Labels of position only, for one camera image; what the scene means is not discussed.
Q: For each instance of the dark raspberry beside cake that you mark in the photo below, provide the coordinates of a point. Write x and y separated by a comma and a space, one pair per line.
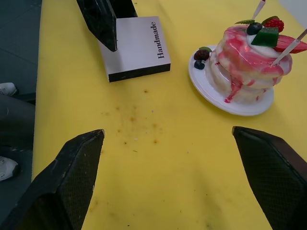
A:
201, 55

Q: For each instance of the white sneaker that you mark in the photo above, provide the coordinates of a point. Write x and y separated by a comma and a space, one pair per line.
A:
7, 89
7, 167

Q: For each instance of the red raspberry cake topping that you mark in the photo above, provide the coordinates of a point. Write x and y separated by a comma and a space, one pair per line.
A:
274, 25

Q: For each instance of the blueberry cake topping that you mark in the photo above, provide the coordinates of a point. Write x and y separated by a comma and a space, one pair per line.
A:
254, 28

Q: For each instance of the small blueberry beside cake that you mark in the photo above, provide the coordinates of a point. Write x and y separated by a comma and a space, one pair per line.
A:
199, 64

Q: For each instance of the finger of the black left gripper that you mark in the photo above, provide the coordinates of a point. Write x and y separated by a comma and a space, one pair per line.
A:
100, 21
123, 8

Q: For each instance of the pink glazed layered cake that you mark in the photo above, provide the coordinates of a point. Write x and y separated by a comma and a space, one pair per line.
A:
242, 67

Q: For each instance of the grey trouser leg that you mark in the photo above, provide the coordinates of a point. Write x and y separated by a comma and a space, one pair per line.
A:
16, 119

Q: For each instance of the green leaf cake topping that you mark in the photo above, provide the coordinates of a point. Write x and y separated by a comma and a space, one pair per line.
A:
244, 22

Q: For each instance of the white round plate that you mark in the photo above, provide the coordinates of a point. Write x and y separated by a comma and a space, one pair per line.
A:
206, 86

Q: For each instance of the red strawberry slice topping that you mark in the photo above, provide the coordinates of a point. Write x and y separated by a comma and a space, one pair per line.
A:
287, 44

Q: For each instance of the white candle with red tip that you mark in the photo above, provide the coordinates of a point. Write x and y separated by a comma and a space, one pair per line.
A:
289, 46
257, 10

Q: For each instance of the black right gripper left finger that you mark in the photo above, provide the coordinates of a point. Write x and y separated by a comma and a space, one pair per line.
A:
69, 182

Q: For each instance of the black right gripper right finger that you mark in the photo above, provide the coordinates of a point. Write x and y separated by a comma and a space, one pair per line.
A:
273, 177

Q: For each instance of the white Handmade matchbox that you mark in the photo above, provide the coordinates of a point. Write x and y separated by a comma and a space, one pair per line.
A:
139, 48

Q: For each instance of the green jelly cube topping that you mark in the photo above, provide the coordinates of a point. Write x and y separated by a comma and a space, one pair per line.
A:
266, 37

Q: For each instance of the yellow table cover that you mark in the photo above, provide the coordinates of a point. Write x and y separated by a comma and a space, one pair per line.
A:
168, 155

